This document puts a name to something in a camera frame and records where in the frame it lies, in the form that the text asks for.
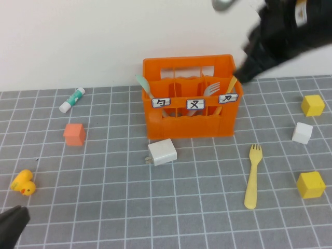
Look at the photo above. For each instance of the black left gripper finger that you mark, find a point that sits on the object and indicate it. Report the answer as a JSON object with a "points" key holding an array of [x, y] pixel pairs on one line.
{"points": [[9, 218], [18, 230]]}

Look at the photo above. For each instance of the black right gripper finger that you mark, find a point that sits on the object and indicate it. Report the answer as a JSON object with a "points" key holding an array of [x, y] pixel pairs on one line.
{"points": [[256, 71], [246, 68]]}

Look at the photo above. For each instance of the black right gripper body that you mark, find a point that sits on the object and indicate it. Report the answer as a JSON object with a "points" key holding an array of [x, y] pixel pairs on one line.
{"points": [[272, 33]]}

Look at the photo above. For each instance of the yellow plastic knife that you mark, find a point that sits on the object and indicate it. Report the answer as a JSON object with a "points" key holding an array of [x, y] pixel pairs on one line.
{"points": [[231, 84]]}

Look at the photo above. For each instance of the grey plastic fork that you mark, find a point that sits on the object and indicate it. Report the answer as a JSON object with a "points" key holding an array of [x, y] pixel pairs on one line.
{"points": [[212, 88]]}

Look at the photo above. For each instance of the green plastic spoon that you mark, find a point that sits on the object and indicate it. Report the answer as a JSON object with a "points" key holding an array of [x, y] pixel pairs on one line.
{"points": [[144, 84]]}

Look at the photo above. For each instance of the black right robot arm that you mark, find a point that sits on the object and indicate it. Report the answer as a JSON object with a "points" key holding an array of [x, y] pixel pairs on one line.
{"points": [[319, 20]]}

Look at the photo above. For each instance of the orange plastic cutlery holder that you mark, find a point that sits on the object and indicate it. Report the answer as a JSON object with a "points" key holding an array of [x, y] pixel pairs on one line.
{"points": [[192, 127]]}

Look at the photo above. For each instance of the white label knife character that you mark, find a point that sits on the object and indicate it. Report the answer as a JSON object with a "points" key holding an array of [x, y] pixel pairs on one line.
{"points": [[228, 98]]}

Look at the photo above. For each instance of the yellow rubber duck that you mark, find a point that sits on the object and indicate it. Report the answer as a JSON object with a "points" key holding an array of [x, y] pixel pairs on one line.
{"points": [[24, 182]]}

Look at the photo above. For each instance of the white label fork character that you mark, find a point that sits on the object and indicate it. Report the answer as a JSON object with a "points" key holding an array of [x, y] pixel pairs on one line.
{"points": [[195, 104]]}

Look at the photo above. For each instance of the yellow foam cube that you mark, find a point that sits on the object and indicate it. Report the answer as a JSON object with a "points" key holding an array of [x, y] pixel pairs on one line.
{"points": [[310, 185], [312, 105]]}

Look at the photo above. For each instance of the white foam cube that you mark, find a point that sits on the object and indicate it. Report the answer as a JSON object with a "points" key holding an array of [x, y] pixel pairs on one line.
{"points": [[302, 133]]}

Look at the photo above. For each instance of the white label spoon character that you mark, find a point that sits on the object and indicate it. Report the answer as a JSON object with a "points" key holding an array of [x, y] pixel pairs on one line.
{"points": [[161, 102]]}

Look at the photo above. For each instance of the orange foam cube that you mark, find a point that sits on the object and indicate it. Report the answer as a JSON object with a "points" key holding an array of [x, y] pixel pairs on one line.
{"points": [[74, 135]]}

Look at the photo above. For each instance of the yellow plastic fork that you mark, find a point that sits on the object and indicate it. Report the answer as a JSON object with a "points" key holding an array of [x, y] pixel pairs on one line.
{"points": [[252, 181]]}

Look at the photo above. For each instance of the white plug charger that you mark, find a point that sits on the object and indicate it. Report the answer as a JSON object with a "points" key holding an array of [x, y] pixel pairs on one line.
{"points": [[163, 152]]}

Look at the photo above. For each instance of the white green glue stick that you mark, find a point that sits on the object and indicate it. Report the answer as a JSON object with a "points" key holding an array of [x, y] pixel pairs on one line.
{"points": [[72, 99]]}

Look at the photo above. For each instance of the grey grid tablecloth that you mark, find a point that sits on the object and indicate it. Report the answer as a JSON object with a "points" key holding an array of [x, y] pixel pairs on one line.
{"points": [[155, 207]]}

